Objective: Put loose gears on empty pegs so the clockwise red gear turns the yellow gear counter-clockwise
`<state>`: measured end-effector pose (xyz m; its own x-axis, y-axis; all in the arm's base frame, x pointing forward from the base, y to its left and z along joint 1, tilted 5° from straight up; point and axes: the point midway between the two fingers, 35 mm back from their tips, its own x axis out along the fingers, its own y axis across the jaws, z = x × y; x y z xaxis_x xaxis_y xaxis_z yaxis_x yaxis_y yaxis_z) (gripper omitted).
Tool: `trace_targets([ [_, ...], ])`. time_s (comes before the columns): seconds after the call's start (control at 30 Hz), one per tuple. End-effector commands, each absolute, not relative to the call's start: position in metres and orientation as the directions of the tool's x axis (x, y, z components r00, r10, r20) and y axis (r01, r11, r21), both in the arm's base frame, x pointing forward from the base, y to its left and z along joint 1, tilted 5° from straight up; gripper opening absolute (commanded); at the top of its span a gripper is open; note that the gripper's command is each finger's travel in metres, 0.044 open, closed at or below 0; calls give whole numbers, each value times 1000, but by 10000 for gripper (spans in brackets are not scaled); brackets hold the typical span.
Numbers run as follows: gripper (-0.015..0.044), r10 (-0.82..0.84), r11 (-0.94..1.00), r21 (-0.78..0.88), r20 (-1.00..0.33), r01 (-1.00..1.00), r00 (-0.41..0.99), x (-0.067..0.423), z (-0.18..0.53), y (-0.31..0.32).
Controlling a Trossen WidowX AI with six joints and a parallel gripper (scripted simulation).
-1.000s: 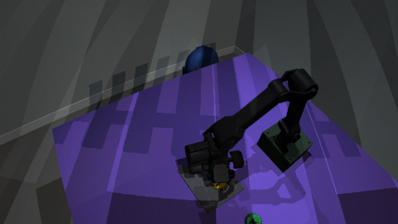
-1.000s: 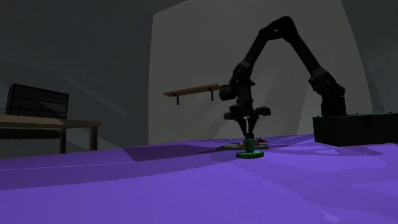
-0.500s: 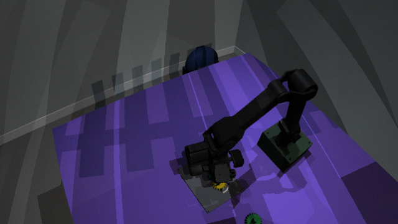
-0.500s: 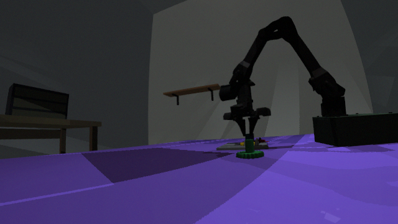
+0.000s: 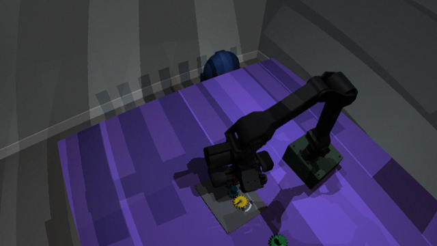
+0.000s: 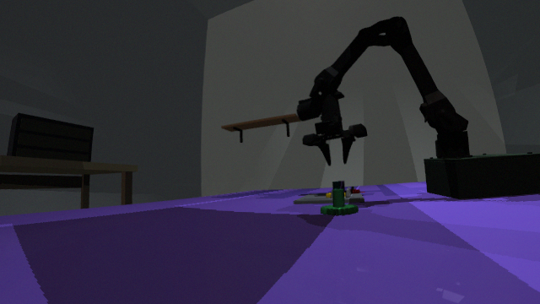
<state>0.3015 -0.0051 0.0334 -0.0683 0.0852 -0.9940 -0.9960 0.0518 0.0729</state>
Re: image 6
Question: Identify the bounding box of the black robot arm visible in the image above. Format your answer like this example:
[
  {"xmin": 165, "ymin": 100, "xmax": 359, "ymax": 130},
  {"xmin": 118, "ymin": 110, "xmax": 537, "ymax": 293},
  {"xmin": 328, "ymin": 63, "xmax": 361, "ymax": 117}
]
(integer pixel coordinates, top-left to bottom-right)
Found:
[{"xmin": 297, "ymin": 16, "xmax": 473, "ymax": 159}]

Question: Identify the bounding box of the green gear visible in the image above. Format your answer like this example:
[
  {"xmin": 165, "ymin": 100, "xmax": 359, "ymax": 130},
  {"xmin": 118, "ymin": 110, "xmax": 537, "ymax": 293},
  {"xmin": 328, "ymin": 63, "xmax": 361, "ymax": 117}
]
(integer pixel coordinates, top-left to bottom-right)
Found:
[{"xmin": 321, "ymin": 189, "xmax": 359, "ymax": 215}]

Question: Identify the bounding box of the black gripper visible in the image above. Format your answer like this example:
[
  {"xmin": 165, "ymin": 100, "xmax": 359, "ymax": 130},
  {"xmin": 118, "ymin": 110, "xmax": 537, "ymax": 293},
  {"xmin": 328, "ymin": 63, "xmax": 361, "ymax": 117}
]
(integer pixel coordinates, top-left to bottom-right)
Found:
[{"xmin": 303, "ymin": 111, "xmax": 368, "ymax": 166}]

